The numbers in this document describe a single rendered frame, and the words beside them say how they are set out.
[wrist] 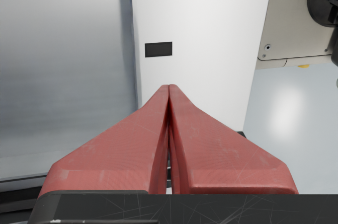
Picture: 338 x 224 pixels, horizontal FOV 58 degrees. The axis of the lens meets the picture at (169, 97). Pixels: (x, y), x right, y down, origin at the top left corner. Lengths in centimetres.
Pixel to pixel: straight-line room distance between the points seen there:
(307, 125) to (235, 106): 156
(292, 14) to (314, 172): 142
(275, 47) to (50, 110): 92
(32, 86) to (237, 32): 22
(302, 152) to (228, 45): 180
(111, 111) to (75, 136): 6
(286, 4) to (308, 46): 20
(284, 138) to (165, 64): 164
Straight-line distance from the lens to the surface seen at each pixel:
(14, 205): 46
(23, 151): 41
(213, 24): 33
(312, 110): 189
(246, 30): 35
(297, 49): 121
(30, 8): 31
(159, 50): 33
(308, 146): 209
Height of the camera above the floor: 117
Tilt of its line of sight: 53 degrees down
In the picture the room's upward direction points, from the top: 162 degrees clockwise
